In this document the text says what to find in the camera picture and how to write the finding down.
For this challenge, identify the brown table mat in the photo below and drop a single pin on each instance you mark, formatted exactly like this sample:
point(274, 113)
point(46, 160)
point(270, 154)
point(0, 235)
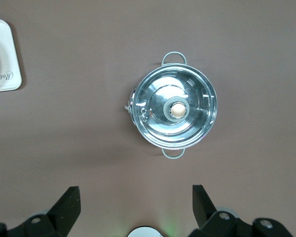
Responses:
point(64, 135)

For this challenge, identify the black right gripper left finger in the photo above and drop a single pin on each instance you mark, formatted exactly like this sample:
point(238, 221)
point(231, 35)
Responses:
point(64, 209)

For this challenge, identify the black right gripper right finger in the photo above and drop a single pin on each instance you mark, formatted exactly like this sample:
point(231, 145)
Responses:
point(204, 209)

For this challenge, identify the glass pot lid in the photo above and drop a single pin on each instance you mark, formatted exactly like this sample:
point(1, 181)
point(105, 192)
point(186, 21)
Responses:
point(187, 123)

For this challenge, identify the beige rabbit print tray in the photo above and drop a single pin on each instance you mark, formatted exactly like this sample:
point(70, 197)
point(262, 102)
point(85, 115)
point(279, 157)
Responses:
point(11, 49)

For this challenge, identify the steel electric cooking pot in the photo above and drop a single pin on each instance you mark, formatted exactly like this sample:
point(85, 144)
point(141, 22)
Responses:
point(132, 103)

